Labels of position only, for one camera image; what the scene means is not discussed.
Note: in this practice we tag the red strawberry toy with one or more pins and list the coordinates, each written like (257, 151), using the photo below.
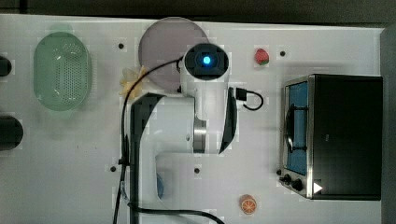
(262, 57)

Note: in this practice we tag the yellow felt fries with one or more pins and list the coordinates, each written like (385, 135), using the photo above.
(129, 78)

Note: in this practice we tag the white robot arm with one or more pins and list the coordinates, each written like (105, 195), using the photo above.
(202, 119)

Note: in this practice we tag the grey round plate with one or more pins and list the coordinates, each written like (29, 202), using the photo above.
(164, 41)

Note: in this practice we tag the black cylinder mount upper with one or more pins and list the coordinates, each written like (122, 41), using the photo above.
(5, 67)

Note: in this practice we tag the green perforated basket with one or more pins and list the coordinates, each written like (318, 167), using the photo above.
(62, 72)

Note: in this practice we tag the black toaster oven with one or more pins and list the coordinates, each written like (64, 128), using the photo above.
(331, 142)

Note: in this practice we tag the orange slice toy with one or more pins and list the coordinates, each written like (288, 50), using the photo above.
(248, 204)

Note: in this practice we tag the black wrist camera with cable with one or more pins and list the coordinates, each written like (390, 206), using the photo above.
(242, 95)

